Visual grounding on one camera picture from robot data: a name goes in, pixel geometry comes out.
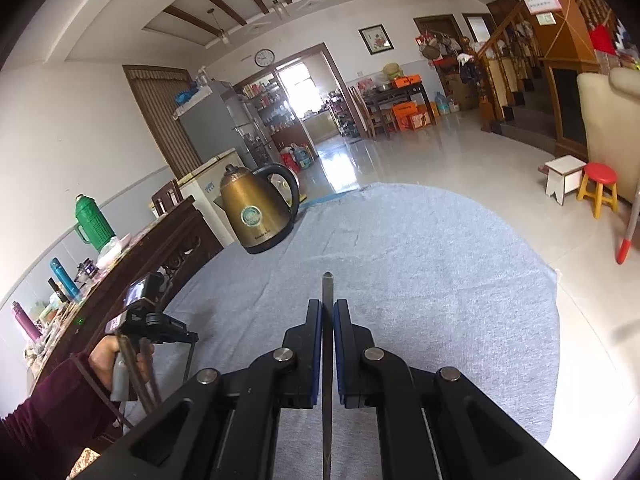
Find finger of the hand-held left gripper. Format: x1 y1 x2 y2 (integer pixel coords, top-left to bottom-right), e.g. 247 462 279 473
148 312 200 386

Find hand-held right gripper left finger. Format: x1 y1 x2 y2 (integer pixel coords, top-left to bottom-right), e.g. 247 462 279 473
87 298 323 480

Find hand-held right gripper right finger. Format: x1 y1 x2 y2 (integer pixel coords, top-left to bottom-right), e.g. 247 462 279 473
334 298 578 480

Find dark thin chopstick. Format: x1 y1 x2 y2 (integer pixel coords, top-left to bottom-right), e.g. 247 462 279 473
321 271 335 480

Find person's left forearm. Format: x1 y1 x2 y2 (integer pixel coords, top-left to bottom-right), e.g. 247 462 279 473
0 355 131 480

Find person's left hand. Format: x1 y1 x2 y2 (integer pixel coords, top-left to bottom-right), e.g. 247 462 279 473
88 334 153 391

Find white plastic bag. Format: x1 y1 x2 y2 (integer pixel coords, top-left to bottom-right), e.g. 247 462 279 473
96 234 133 268

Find carved dark wooden sideboard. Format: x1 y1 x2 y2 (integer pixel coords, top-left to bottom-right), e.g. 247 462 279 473
27 196 224 396

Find blue bottle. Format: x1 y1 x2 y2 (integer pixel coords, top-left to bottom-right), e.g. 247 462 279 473
49 257 83 302

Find green thermos jug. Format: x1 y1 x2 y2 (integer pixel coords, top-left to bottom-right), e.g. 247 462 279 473
74 194 117 252

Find small dark wooden chair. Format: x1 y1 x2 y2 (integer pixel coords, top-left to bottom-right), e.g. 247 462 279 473
150 178 183 218

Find grey table cloth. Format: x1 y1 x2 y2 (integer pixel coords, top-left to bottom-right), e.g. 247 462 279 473
122 182 561 480

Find pink bottle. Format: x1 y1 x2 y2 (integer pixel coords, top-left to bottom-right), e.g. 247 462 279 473
11 301 43 341

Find white chest freezer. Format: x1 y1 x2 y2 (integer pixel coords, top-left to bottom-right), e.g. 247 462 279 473
175 147 251 248

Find gold electric kettle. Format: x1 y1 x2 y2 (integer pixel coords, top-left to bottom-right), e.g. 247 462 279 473
220 162 301 255

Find brown wooden door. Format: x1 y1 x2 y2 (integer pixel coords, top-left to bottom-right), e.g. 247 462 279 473
122 64 201 181

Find grey refrigerator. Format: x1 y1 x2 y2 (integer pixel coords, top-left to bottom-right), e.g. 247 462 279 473
172 80 273 171

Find blue water container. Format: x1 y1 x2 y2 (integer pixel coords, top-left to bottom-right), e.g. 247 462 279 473
290 142 313 171

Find wooden side table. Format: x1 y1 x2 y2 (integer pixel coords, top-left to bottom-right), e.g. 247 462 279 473
362 82 431 133

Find small white stool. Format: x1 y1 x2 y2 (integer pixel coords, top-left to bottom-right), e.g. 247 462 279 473
537 155 587 206

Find wooden staircase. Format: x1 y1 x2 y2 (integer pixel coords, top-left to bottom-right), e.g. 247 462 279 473
475 0 561 153

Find red and yellow stool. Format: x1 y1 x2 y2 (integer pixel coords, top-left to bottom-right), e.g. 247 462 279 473
576 162 620 220

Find beige armchair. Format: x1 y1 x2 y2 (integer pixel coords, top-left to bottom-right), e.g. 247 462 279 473
576 66 640 206

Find wooden cabinet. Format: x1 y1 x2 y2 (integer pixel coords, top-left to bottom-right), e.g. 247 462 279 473
540 10 603 158

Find red-tipped mop handle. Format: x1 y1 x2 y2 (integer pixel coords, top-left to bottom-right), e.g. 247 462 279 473
615 180 640 266

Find framed wall picture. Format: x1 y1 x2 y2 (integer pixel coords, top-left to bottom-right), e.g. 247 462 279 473
358 23 396 56

